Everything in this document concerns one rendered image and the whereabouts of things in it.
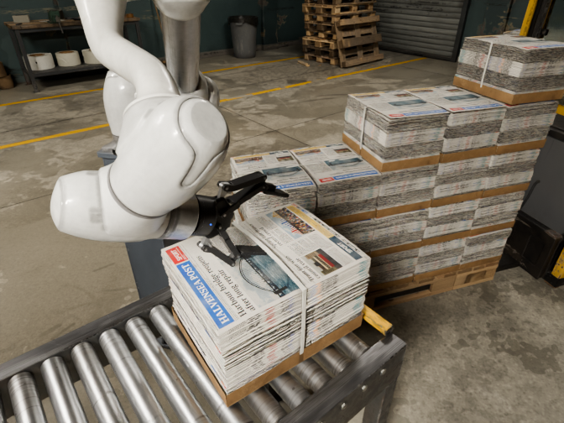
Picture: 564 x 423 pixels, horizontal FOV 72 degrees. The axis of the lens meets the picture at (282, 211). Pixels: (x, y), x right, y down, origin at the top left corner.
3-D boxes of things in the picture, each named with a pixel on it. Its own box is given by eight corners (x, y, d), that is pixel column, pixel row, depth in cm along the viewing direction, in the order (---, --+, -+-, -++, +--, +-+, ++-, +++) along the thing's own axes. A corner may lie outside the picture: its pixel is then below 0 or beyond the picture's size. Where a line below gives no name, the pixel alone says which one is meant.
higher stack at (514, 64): (413, 251, 253) (461, 35, 185) (451, 242, 261) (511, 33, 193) (451, 290, 222) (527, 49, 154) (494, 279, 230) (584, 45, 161)
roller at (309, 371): (207, 285, 114) (220, 286, 118) (318, 403, 83) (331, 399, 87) (215, 270, 114) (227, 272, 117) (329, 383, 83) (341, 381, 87)
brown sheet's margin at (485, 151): (393, 133, 201) (394, 126, 198) (440, 127, 209) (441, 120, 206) (441, 164, 170) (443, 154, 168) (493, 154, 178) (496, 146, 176)
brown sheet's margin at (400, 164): (341, 140, 193) (342, 132, 191) (392, 133, 201) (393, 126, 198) (380, 172, 163) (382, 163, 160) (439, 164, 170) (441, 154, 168)
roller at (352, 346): (252, 270, 124) (262, 258, 125) (365, 370, 94) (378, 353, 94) (243, 264, 121) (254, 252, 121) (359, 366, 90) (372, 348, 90)
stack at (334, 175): (238, 289, 223) (227, 155, 179) (414, 251, 253) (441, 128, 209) (255, 342, 191) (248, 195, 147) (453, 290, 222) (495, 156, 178)
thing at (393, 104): (347, 96, 181) (347, 93, 180) (400, 91, 188) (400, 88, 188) (389, 120, 151) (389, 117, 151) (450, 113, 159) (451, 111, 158)
